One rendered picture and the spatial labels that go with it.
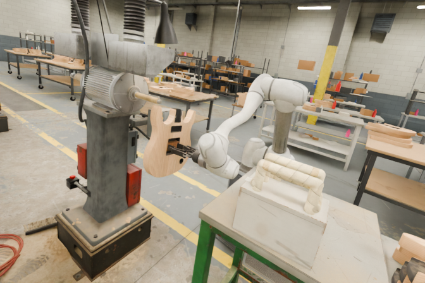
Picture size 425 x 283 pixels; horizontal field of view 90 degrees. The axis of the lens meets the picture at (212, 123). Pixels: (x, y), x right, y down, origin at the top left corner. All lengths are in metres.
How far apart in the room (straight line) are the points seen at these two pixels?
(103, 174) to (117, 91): 0.61
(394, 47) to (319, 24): 3.20
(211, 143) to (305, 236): 0.45
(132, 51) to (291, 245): 1.00
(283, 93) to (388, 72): 10.72
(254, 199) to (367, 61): 11.31
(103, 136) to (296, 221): 1.21
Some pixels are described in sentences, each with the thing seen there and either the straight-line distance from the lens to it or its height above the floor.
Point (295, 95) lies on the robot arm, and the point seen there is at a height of 1.39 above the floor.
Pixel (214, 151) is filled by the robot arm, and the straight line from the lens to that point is 0.89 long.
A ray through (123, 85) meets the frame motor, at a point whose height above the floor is 1.30.
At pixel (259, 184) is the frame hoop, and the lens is 0.74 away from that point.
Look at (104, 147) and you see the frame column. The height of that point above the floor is 0.87.
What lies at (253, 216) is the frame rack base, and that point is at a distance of 0.79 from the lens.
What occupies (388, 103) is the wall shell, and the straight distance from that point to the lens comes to 11.90.
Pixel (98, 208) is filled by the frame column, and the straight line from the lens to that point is 1.82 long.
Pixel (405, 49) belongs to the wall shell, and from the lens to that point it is 12.02.
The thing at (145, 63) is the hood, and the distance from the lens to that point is 1.04.
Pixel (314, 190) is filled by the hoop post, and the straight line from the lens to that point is 0.71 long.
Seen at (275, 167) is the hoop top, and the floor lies 1.21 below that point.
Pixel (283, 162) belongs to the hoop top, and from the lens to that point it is 0.78.
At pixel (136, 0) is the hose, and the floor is 1.72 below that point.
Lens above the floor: 1.48
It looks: 15 degrees down
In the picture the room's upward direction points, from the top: 9 degrees clockwise
